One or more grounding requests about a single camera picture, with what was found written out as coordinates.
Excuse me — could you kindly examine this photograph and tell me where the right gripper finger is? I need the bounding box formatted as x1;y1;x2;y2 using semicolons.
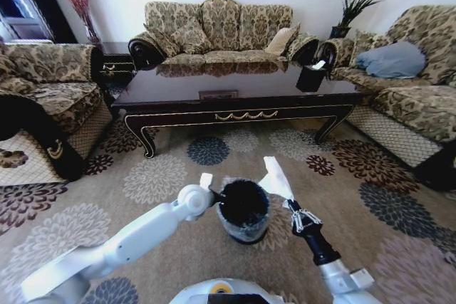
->
294;206;323;227
286;201;301;234

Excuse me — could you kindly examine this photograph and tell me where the black round trash bin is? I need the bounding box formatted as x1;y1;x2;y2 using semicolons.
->
215;177;270;244

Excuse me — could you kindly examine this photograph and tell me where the white tissue trash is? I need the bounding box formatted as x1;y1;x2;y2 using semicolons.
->
259;155;296;209

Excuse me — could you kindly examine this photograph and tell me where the patterned flower rug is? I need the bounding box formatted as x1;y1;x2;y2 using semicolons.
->
0;118;456;304

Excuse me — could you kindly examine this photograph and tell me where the white robot front shell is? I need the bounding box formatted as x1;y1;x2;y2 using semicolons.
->
169;277;286;304

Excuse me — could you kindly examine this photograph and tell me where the dark glossy coffee table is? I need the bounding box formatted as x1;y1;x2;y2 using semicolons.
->
110;61;373;159

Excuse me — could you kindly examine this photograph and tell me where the black tissue box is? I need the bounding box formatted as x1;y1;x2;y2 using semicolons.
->
296;60;327;93

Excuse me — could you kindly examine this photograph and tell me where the floral sofa with blue cushion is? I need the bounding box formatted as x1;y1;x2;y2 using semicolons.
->
322;4;456;191

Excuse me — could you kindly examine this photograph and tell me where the floral square cushion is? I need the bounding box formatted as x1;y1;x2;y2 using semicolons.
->
351;29;384;67
143;23;182;58
170;21;212;56

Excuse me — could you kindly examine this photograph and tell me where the beige plain cushion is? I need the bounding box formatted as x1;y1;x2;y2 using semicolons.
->
265;24;301;56

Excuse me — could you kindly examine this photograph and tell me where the dark wooden side table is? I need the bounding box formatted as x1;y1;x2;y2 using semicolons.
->
95;42;136;100

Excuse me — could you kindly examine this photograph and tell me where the floral three-seat sofa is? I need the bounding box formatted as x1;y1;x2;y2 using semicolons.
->
128;0;321;70

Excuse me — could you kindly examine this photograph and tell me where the blue cushion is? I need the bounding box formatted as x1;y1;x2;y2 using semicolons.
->
355;41;428;80

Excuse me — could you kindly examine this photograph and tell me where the floral armchair with dark arm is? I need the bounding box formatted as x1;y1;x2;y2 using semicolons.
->
0;42;115;187

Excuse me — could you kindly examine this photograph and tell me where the green potted plant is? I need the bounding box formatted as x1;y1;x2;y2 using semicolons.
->
329;0;388;40

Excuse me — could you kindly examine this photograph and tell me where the window with dark frame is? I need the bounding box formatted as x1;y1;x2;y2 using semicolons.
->
0;0;78;44

